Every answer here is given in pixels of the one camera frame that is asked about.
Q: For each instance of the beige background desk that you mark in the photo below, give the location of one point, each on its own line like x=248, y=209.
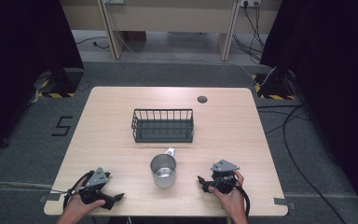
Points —
x=171, y=17

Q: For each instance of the white wall socket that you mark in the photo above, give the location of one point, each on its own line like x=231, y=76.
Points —
x=250, y=2

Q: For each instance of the black stand base striped tape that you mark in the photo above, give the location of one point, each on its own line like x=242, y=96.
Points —
x=276, y=87
x=62, y=81

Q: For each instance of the grey tape strip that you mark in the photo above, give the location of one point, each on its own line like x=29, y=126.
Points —
x=284, y=202
x=50, y=197

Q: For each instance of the white power strip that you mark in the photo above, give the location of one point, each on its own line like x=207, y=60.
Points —
x=114, y=2

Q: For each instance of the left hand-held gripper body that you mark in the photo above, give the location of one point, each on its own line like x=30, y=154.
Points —
x=97, y=179

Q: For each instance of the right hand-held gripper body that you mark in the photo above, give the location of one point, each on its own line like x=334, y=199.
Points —
x=223, y=174

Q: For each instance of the person's right hand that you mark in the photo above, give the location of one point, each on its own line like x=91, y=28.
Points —
x=231, y=199

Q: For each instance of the dark curtain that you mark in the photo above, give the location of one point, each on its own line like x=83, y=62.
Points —
x=332, y=77
x=18, y=62

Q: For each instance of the person's left hand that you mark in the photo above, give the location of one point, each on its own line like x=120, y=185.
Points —
x=80, y=202

